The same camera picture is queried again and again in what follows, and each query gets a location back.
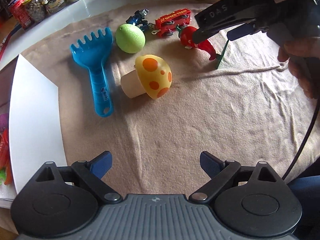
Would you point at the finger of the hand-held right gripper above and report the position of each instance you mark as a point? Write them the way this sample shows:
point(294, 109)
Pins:
point(240, 31)
point(225, 15)

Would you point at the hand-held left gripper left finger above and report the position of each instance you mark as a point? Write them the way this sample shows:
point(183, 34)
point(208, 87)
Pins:
point(101, 165)

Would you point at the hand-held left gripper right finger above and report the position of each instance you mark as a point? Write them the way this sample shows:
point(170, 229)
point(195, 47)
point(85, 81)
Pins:
point(211, 165)

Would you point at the green triangle piece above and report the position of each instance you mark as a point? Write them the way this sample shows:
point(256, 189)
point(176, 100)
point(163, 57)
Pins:
point(220, 60)

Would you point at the red chili pepper toy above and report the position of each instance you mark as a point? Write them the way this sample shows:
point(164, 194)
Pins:
point(187, 36)

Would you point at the red toy train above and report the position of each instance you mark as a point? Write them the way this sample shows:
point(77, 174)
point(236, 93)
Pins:
point(172, 18)

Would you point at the white paper sheet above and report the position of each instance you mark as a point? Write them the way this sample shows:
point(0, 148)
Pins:
point(37, 117)

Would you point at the blue toy rake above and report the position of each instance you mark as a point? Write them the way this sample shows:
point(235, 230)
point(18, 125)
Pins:
point(98, 80)

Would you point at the blue toy robot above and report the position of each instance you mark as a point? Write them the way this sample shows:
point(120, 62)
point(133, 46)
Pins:
point(136, 18)

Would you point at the yellow spotted mushroom toy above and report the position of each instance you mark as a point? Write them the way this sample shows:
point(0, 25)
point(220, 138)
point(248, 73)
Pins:
point(155, 77)

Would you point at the green toy egg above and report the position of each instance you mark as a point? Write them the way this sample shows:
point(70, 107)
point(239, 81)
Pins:
point(130, 38)

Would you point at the green gem toy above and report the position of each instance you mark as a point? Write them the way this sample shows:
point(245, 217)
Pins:
point(2, 176)

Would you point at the purple toy egg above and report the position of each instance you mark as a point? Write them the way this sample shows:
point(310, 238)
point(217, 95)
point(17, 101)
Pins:
point(3, 121)

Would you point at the person's right hand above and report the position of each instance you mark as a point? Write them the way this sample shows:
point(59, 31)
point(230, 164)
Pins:
point(302, 48)

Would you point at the beige cloth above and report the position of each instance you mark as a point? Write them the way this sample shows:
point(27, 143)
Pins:
point(200, 117)

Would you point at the person's blue jeans leg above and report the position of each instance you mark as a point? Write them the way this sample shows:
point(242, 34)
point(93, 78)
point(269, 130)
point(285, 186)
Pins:
point(307, 197)

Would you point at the yellow lid nut jar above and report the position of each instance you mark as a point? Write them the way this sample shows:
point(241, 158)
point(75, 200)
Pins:
point(35, 10)

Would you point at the red drink can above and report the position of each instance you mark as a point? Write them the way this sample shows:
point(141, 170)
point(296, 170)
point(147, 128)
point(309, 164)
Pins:
point(20, 15)

